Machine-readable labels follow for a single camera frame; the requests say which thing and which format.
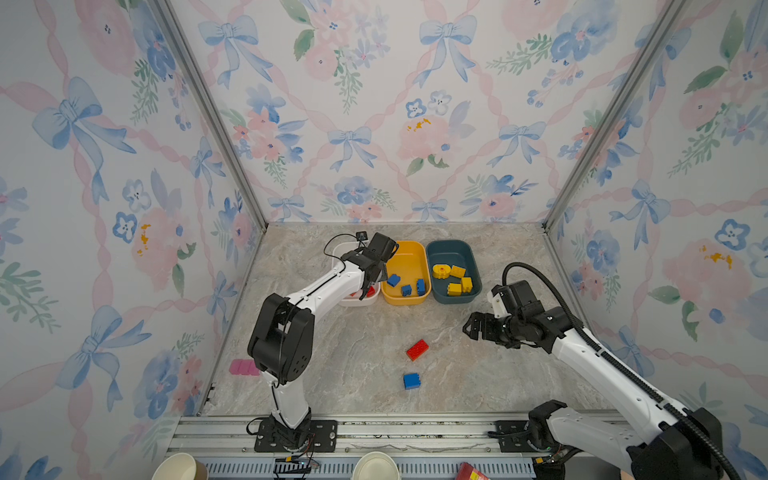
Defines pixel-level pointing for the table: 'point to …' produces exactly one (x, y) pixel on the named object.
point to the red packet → (467, 472)
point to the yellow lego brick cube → (454, 289)
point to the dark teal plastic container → (452, 253)
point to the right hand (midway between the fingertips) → (476, 330)
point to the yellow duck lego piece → (441, 271)
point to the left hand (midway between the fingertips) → (370, 267)
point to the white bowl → (375, 465)
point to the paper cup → (181, 466)
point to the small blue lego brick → (406, 290)
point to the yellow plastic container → (407, 275)
